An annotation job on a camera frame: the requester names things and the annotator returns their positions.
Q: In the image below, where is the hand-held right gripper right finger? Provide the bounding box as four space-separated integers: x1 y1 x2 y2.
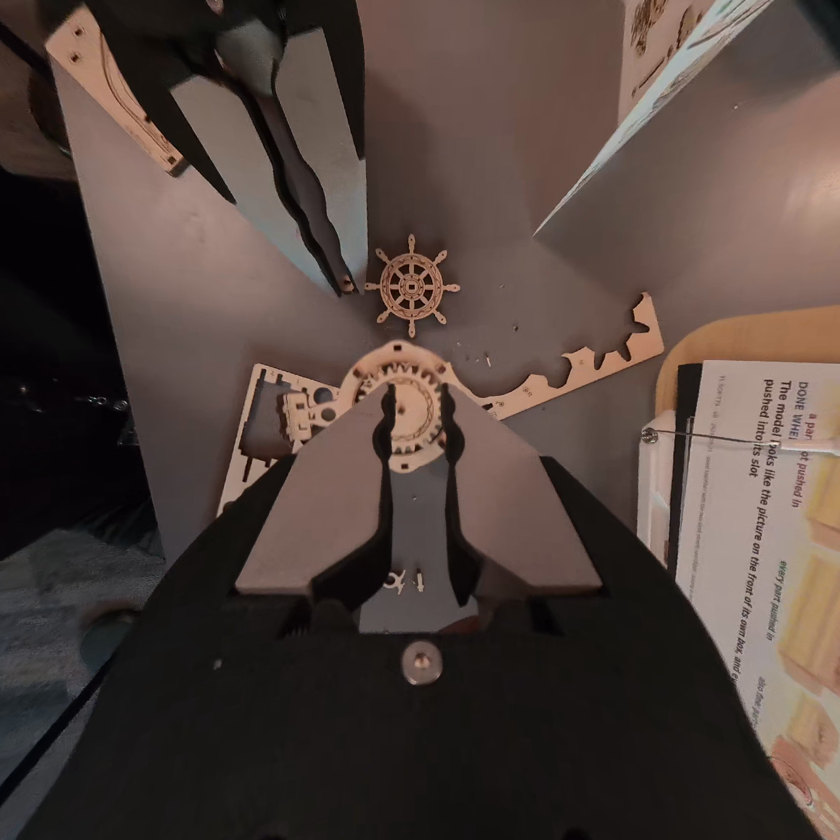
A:
441 382 603 606

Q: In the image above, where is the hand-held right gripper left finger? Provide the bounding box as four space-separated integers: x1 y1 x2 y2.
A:
234 382 397 611

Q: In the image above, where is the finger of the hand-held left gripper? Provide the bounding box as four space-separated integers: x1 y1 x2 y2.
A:
271 18 370 291
171 69 358 298

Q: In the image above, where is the wooden gear assembly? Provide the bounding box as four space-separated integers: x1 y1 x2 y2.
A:
283 339 475 475

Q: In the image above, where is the wooden ship wheel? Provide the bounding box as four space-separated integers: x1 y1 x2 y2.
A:
364 234 462 340

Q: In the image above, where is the paper instruction booklet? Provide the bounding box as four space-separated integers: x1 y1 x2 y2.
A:
533 0 782 238

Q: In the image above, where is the long wooden strip sheet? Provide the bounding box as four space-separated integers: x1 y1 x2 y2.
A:
45 12 186 177

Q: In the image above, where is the wooden sheet with round hole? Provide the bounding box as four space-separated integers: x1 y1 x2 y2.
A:
216 363 346 520

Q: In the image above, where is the white board stand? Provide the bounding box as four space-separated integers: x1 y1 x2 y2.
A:
637 410 698 573

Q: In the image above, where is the wavy-edged wooden offcut sheet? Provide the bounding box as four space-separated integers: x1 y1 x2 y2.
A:
453 292 665 422

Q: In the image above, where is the wooden instruction board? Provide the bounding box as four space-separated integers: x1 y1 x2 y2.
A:
656 305 840 840

